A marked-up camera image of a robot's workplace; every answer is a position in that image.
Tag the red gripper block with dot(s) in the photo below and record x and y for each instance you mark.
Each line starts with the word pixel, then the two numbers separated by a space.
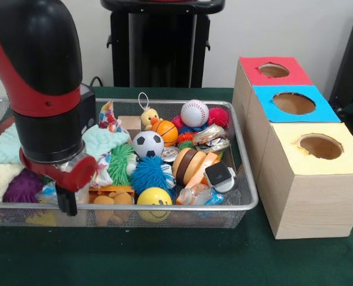
pixel 81 175

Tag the mint green knitted cloth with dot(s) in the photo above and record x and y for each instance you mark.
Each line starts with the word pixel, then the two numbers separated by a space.
pixel 104 140

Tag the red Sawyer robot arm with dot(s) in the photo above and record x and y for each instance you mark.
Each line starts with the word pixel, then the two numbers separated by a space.
pixel 30 59

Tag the wooden box with three holes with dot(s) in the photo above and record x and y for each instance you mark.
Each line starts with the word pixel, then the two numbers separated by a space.
pixel 313 202

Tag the purple spiky ball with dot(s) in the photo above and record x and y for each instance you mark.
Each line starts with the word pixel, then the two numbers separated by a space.
pixel 21 187

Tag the yellow smiley ball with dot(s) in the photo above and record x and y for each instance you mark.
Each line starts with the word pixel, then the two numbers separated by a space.
pixel 153 198

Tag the blue fuzzy puffer ball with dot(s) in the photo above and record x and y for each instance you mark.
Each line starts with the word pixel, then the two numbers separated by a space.
pixel 151 175

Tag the black and white soccer ball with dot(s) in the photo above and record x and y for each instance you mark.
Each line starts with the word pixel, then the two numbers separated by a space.
pixel 148 144

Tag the yellow duck plush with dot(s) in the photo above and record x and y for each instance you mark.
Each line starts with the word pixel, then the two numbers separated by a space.
pixel 148 117

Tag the small orange basketball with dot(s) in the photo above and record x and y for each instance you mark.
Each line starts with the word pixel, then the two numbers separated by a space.
pixel 165 132

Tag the toy hamburger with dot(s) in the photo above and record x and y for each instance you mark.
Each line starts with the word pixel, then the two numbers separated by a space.
pixel 188 165

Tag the white baseball with red stitching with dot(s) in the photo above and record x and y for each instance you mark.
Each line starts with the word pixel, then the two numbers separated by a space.
pixel 194 112

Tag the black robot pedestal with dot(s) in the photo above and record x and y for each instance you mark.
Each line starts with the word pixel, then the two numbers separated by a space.
pixel 158 53

